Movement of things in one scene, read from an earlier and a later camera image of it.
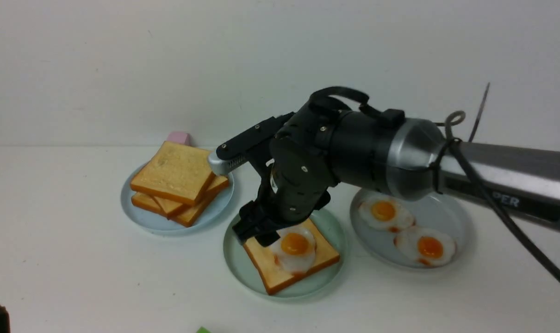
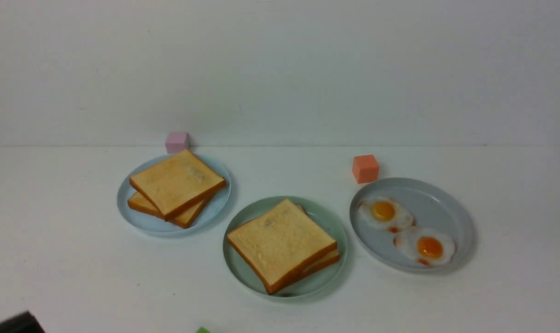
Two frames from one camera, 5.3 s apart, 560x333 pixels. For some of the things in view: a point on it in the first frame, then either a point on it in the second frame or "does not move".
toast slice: [180, 172] to [281, 244]
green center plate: [242, 267] does not move
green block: [202, 330] does not move
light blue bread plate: [212, 214] does not move
